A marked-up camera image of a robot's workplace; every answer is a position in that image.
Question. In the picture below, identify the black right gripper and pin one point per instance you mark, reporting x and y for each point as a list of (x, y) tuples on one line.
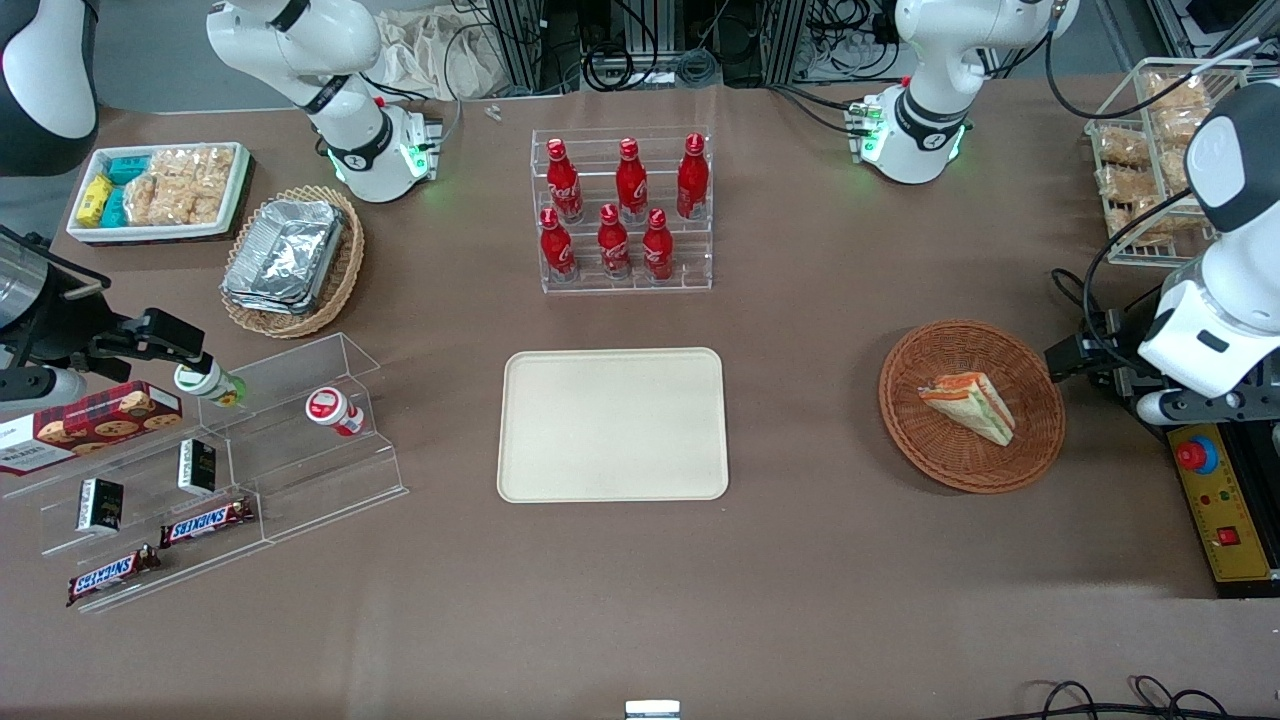
[(62, 327)]

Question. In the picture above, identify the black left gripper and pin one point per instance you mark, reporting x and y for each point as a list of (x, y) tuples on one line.
[(1103, 352)]

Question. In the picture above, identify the triangular sandwich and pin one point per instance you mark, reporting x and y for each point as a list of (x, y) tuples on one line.
[(970, 405)]

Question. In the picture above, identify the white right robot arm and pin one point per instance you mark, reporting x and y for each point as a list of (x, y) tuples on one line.
[(368, 158)]

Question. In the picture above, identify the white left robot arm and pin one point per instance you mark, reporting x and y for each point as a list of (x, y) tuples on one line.
[(918, 130)]

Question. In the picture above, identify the white rectangular snack tray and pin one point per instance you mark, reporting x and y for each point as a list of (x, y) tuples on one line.
[(90, 236)]

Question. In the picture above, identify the brown wicker basket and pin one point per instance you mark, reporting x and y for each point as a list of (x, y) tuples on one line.
[(960, 460)]

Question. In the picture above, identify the light woven wicker basket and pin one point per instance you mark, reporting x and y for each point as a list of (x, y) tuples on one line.
[(345, 270)]

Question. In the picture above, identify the beige plastic tray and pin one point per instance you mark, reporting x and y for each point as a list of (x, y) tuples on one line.
[(612, 425)]

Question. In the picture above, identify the white bottle with green label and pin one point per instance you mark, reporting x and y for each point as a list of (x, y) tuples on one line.
[(205, 382)]

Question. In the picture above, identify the red tartan cookie box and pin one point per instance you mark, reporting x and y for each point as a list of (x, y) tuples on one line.
[(95, 425)]

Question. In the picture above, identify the small black box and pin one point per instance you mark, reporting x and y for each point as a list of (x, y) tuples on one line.
[(198, 466), (100, 505)]

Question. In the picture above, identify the clear bag of rice crackers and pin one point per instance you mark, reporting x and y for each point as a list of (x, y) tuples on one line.
[(155, 200), (205, 175)]

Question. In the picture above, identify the teal snack pack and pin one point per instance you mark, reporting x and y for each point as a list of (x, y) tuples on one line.
[(128, 168), (114, 208)]

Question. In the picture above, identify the stack of foil trays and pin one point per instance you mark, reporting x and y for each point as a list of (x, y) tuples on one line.
[(285, 255)]

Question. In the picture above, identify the clear bag of fried snacks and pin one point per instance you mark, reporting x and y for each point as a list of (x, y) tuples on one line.
[(1178, 170), (1122, 183), (1135, 222), (1124, 147), (1175, 92), (1180, 128)]

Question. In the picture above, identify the yellow snack pack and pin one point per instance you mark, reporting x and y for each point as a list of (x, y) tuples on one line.
[(95, 200)]

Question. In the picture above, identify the small red white drink bottle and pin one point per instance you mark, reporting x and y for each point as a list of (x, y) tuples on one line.
[(333, 409)]

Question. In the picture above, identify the Snickers chocolate bar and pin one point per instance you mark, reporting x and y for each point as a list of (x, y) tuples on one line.
[(205, 522), (110, 574)]

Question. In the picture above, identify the clear acrylic stepped shelf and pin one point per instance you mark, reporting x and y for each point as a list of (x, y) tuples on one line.
[(300, 470)]

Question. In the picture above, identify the yellow emergency stop panel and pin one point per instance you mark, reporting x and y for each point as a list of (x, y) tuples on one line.
[(1220, 505)]

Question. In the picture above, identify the black table appliance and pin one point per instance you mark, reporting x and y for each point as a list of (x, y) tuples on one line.
[(1262, 470)]

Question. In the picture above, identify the white crumpled cloth bag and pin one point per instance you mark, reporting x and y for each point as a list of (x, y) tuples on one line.
[(430, 55)]

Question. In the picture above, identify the clear acrylic bottle rack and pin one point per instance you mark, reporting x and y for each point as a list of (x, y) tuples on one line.
[(690, 255)]

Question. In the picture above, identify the red cola bottle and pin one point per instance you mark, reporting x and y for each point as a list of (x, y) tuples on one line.
[(557, 250), (614, 248), (564, 185), (631, 185), (692, 180), (657, 250)]

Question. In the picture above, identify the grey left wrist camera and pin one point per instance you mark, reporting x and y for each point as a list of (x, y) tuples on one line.
[(1158, 407)]

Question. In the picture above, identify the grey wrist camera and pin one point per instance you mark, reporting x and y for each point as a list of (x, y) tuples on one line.
[(45, 388), (1158, 407)]

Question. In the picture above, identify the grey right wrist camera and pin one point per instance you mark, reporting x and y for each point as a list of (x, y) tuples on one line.
[(45, 388)]

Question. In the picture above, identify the aluminium frame post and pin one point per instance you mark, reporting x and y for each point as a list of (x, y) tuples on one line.
[(520, 45)]

